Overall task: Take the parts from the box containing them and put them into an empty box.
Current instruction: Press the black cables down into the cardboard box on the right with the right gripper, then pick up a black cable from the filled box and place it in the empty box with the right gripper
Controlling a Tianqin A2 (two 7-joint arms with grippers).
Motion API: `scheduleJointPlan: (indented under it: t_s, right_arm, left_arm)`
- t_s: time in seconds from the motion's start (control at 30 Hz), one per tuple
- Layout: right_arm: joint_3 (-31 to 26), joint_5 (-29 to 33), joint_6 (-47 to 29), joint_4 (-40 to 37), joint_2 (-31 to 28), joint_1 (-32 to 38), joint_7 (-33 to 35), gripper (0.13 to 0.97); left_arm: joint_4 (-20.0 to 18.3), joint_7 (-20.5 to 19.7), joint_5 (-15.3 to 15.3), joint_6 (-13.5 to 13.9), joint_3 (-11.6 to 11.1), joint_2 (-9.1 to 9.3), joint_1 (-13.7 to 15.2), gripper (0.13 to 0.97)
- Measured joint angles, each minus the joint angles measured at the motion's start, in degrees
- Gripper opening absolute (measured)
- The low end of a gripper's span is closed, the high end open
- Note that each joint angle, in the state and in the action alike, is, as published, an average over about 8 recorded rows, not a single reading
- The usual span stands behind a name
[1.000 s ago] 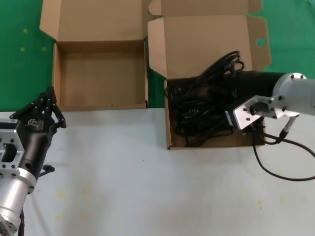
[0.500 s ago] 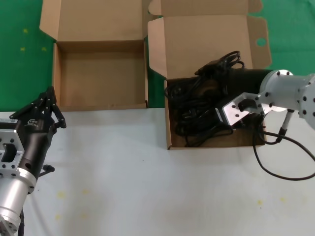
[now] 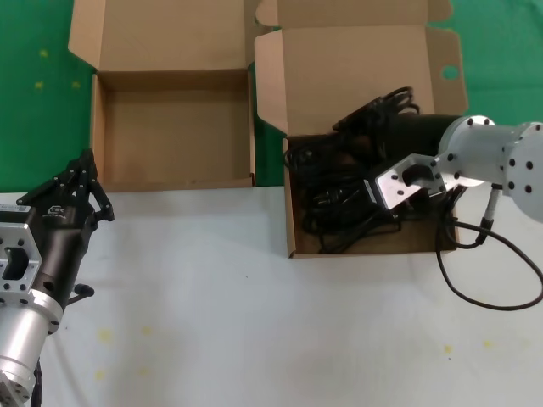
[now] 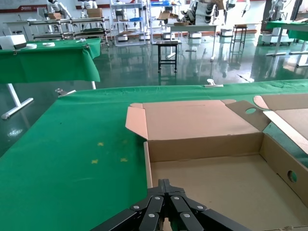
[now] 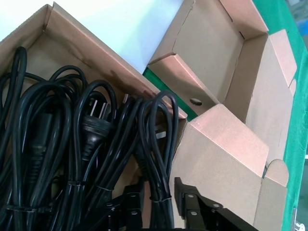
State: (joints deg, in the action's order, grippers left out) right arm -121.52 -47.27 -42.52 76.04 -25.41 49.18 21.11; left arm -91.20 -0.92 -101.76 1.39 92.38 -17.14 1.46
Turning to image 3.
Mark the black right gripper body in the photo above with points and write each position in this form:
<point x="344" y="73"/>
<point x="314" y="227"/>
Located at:
<point x="415" y="131"/>

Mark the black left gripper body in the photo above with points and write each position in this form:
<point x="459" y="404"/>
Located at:
<point x="59" y="237"/>

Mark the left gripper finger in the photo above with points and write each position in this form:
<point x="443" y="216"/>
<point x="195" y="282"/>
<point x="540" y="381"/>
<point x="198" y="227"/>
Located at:
<point x="99" y="199"/>
<point x="59" y="182"/>

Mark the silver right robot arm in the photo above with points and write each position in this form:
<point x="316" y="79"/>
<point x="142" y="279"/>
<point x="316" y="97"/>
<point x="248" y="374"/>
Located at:
<point x="500" y="157"/>

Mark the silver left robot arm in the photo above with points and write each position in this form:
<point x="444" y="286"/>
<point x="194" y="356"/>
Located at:
<point x="21" y="339"/>

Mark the open brown cardboard box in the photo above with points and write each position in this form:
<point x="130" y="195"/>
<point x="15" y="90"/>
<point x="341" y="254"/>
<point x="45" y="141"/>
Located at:
<point x="169" y="34"/>
<point x="360" y="63"/>

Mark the green tablecloth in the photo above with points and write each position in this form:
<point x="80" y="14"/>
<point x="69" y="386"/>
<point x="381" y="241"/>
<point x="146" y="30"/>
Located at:
<point x="42" y="118"/>

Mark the white table cloth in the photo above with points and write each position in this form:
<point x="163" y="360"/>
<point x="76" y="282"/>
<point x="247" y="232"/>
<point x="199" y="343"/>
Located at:
<point x="212" y="297"/>

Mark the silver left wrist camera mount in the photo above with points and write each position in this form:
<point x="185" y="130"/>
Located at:
<point x="29" y="246"/>

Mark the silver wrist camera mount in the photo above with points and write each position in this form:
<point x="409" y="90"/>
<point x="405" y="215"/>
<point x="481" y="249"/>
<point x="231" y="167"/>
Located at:
<point x="394" y="186"/>
<point x="29" y="246"/>

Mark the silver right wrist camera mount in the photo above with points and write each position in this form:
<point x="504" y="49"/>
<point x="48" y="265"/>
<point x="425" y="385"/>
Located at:
<point x="394" y="186"/>

